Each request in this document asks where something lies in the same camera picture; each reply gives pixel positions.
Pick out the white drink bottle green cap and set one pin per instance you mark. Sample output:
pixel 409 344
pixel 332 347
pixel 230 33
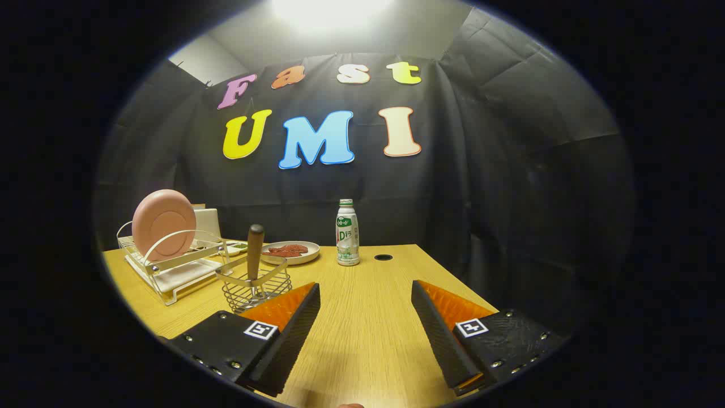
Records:
pixel 348 238

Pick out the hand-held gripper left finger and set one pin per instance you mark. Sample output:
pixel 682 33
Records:
pixel 294 340

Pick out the white drip tray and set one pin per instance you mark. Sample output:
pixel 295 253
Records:
pixel 181 276

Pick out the beige plate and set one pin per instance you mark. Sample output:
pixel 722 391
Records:
pixel 303 258

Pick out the black backdrop cloth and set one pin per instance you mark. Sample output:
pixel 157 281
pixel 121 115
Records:
pixel 481 170

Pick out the ceiling light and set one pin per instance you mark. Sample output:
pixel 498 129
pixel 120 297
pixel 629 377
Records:
pixel 331 11

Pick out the white divided tray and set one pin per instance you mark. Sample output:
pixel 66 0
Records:
pixel 235 250

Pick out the pink plate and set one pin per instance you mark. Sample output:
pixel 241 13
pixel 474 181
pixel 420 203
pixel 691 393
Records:
pixel 164 224

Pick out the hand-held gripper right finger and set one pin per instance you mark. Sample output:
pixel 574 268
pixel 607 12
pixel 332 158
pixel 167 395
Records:
pixel 439 340

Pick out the red meat piece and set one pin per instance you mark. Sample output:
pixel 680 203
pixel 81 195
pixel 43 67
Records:
pixel 294 248
pixel 278 253

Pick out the white toaster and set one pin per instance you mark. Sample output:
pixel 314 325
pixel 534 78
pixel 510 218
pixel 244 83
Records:
pixel 208 224

